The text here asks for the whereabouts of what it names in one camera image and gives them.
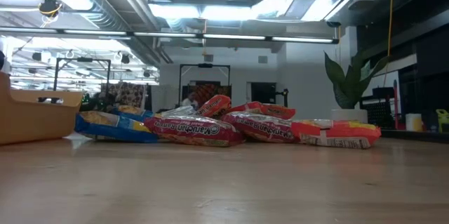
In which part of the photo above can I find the orange Maruchan ramen packet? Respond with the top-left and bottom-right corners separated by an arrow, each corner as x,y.
227,100 -> 297,120
290,118 -> 382,150
194,94 -> 232,118

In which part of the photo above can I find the red Maruchan ramen packet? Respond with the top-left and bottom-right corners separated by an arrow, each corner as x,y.
143,114 -> 246,147
220,111 -> 299,144

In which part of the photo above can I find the patterned hanging cloth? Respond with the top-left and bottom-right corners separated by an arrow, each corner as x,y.
100,82 -> 147,110
189,83 -> 232,107

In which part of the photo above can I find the person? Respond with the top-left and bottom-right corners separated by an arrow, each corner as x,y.
181,92 -> 200,110

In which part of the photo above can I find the dark monitor screen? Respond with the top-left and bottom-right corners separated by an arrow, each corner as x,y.
250,82 -> 278,105

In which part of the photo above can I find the long linear ceiling light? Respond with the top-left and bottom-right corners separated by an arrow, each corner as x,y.
0,26 -> 340,45

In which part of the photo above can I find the bright ceiling light panel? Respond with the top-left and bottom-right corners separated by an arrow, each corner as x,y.
148,4 -> 259,22
301,0 -> 358,22

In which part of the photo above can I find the snake plant in white pot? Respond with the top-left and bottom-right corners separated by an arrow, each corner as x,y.
324,50 -> 390,124

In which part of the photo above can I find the black mesh crate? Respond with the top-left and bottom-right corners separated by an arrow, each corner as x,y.
360,95 -> 396,130

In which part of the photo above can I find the yellow-orange plastic bin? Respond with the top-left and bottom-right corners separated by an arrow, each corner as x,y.
0,72 -> 84,146

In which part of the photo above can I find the black ceiling dome device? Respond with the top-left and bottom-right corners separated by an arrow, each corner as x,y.
38,0 -> 63,18

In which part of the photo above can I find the yellow-green container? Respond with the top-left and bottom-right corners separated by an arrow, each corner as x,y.
435,108 -> 449,134

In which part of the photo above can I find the black background rig frame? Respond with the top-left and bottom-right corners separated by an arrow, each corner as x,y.
52,57 -> 112,95
177,62 -> 232,107

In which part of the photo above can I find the yellow hanging cord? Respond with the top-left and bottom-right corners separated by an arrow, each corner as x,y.
381,0 -> 396,88

